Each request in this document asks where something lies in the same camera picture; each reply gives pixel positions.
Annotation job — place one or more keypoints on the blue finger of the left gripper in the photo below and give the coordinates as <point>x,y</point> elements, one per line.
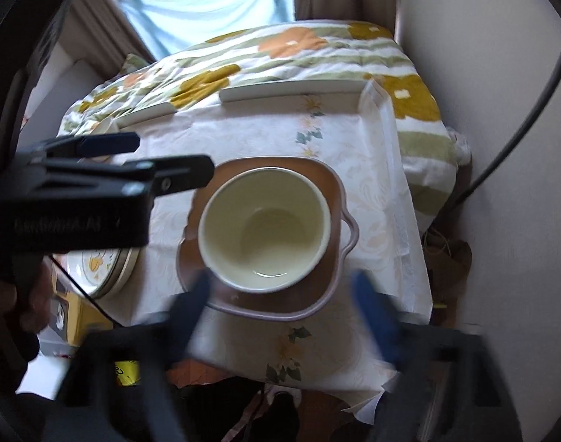
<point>85,147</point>
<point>83,185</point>

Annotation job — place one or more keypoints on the duck pattern plate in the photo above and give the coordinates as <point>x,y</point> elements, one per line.
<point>101,273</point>

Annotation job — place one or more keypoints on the floral striped quilt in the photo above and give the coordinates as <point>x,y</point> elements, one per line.
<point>312,50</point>

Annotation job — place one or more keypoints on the white tray rail left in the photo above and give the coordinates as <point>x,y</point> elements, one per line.
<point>140,115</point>

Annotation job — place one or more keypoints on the pink square baking dish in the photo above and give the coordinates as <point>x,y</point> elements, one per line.
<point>306,297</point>

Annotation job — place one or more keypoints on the grey headboard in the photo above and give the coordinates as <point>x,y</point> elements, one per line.
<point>62,82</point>

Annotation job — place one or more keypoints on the black curved stand pole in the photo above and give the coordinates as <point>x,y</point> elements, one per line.
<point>517,137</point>

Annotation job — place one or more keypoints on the cream round bowl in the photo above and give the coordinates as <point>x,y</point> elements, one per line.
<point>264,230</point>

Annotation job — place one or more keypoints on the person's left hand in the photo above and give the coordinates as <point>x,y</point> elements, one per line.
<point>25,294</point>

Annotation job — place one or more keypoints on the light blue cloth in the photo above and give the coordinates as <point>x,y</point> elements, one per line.
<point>170,26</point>

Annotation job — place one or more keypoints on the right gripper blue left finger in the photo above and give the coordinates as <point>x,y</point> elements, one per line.
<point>184,315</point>

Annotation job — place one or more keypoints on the left brown curtain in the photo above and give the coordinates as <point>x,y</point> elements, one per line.
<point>98,32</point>

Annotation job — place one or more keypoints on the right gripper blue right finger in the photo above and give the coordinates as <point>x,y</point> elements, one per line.
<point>382,319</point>

